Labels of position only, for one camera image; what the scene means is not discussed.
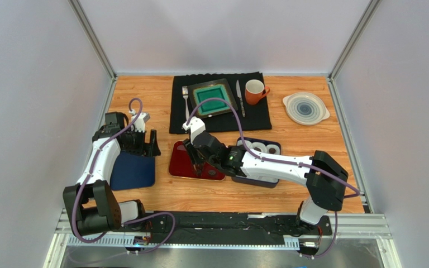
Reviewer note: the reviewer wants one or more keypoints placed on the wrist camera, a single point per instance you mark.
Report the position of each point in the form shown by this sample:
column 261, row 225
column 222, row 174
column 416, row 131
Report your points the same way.
column 194, row 127
column 140, row 119

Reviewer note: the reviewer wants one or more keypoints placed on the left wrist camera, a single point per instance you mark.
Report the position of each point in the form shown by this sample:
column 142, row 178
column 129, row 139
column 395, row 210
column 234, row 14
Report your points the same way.
column 140, row 119

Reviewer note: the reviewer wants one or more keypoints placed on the dark blue box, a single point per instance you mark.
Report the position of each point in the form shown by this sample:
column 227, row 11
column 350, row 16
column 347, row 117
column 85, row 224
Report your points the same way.
column 258, row 181

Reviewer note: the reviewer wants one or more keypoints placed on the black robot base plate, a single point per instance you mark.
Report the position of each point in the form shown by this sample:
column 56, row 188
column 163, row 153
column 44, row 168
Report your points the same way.
column 218, row 228

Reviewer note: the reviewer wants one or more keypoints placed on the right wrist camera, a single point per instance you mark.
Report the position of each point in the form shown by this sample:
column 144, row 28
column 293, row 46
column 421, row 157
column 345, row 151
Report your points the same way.
column 194, row 127

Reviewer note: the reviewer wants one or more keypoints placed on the red lacquer chocolate tray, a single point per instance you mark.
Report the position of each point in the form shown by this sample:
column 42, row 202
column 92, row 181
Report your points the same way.
column 180, row 166

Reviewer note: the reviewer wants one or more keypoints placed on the orange ceramic mug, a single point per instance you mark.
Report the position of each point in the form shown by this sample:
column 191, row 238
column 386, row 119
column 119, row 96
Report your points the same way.
column 255, row 90

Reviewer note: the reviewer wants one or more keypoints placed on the white round lid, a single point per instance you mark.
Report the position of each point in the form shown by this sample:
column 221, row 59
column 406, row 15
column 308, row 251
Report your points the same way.
column 305, row 108

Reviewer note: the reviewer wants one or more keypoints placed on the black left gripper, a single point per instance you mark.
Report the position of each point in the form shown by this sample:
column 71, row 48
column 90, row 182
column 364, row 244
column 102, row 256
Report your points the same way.
column 147, row 149

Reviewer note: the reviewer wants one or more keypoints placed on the silver fork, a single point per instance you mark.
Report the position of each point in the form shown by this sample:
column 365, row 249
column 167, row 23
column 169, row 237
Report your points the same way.
column 185, row 97

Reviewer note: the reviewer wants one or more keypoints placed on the aluminium frame rail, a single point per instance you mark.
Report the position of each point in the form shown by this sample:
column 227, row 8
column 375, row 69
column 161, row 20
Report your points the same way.
column 345, row 240

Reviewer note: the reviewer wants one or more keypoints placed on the metal serving tongs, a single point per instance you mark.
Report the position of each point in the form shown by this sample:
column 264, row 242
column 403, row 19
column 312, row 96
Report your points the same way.
column 196, row 161

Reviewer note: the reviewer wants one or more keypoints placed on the teal square plate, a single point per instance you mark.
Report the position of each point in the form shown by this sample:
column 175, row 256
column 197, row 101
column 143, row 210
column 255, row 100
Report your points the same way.
column 219, row 88

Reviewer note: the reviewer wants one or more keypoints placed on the white paper cup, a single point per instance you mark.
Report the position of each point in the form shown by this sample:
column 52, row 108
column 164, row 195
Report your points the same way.
column 260, row 145
column 274, row 146
column 240, row 143

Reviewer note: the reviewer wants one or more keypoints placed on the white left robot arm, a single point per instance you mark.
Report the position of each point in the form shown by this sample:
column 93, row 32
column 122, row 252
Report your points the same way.
column 91, row 204

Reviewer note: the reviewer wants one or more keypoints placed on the dark blue box lid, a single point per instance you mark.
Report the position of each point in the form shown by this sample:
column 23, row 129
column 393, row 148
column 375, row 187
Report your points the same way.
column 132, row 172

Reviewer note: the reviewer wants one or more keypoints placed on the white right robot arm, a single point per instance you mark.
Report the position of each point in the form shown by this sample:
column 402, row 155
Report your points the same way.
column 324, row 178

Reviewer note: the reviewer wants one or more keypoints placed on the silver table knife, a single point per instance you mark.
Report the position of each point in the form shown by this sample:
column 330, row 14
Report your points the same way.
column 239, row 95

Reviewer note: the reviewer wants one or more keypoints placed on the black cloth placemat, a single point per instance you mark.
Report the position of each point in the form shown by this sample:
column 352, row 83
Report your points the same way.
column 256, row 117

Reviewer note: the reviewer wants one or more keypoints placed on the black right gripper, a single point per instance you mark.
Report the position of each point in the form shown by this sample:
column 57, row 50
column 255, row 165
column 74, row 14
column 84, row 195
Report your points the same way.
column 193, row 152

